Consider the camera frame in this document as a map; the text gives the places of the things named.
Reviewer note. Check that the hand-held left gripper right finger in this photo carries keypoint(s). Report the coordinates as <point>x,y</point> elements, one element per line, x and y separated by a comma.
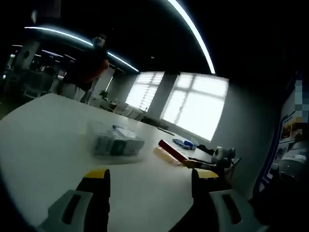
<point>229,210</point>

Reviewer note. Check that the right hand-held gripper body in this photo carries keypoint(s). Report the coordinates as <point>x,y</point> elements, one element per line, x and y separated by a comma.
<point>220,153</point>

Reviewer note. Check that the dark flat tablet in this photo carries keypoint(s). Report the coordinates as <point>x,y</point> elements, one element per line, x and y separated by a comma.
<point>165,130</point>

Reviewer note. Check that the dark sofa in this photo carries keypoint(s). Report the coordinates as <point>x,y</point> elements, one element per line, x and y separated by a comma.
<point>154,122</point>

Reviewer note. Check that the white cabinet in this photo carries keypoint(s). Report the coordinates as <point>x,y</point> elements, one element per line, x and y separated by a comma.
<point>96,101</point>

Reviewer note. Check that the beige box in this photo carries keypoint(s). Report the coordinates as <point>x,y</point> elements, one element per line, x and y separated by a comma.
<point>166,157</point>

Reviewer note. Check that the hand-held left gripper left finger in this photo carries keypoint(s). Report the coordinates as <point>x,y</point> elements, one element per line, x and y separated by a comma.
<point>70,212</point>

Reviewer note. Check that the red flat box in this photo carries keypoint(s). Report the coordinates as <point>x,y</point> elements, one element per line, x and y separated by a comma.
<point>173,148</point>

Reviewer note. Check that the blue packet on table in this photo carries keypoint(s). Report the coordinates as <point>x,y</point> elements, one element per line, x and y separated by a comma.
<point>181,142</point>

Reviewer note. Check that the narrow blinds window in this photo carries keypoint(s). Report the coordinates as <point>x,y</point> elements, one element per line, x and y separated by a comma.
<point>144,91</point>

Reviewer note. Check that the potted plant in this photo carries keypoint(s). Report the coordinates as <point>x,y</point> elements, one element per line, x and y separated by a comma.
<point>103,93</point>

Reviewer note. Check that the black cloth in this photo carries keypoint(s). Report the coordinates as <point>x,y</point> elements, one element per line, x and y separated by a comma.
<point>205,149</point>

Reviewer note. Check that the white mesh chair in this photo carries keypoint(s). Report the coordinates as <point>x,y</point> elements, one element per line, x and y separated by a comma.
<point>135,113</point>
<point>116,108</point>

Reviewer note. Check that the wide blinds window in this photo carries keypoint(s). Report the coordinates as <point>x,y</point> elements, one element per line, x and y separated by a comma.
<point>198,108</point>

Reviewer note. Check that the small blue white carton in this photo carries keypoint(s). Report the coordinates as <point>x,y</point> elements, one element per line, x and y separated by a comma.
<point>192,143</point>

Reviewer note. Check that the long curved ceiling light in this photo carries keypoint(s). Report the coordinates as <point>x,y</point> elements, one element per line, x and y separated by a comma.
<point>198,36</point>

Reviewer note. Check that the clear storage area container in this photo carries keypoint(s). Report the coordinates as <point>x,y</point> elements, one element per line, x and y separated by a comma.
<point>91,145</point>

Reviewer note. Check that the ceiling light strip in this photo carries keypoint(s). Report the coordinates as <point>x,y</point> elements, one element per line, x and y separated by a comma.
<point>60,33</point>
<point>123,61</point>

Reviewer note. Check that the white chest device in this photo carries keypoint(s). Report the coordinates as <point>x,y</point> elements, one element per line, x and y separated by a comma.
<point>294,159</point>

